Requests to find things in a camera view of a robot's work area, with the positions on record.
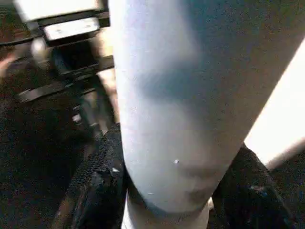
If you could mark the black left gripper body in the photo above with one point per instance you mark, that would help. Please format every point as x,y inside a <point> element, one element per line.
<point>76,52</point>

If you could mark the white plastic table top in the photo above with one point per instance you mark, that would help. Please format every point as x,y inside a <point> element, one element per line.
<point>281,114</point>

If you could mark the black mat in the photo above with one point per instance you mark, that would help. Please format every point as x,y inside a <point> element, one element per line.
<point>33,157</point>

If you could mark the white plastic table leg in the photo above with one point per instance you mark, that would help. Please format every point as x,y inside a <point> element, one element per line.
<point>190,95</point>

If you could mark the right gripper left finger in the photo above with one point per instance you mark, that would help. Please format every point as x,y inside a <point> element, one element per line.
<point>95,186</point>

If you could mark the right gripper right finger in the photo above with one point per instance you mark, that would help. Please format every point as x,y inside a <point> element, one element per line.
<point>248,195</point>

